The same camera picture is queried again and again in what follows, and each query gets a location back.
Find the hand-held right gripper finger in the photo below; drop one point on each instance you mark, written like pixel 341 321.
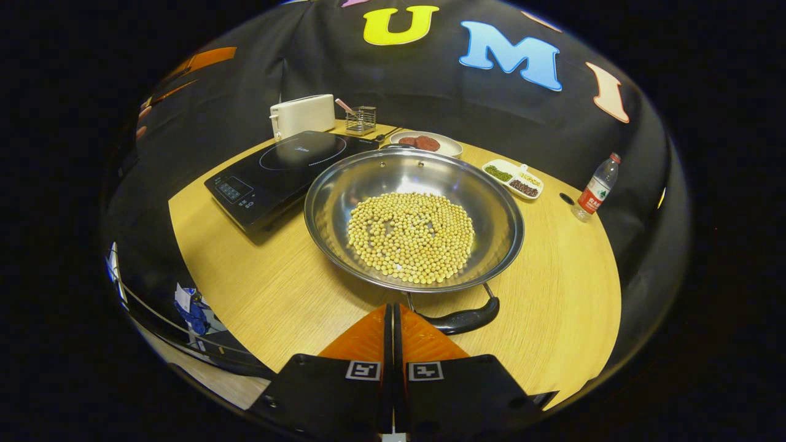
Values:
pixel 388 368
pixel 398 368

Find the stainless steel pot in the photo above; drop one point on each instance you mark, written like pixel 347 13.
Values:
pixel 368 184

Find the black induction cooktop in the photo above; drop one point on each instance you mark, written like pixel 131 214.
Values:
pixel 276 178

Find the pile of soybeans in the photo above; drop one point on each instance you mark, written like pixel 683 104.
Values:
pixel 411 239

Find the pile of green beans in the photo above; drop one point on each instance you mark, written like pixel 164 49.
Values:
pixel 498 173

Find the pile of dark red beans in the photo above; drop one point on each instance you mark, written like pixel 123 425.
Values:
pixel 524 188

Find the white divided dish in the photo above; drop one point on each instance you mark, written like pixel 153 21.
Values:
pixel 491 164

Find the red meat piece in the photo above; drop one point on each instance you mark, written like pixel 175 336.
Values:
pixel 428 143
pixel 407 141

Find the white round plate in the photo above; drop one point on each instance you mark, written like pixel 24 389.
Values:
pixel 451 146

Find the pile of yellow beans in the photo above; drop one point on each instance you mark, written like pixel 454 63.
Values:
pixel 531 178

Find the black table grommet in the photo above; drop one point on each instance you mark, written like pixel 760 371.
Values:
pixel 566 199

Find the clear water bottle red label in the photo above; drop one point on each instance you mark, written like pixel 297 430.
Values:
pixel 593 196

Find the white toaster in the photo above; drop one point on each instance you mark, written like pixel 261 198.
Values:
pixel 304 115

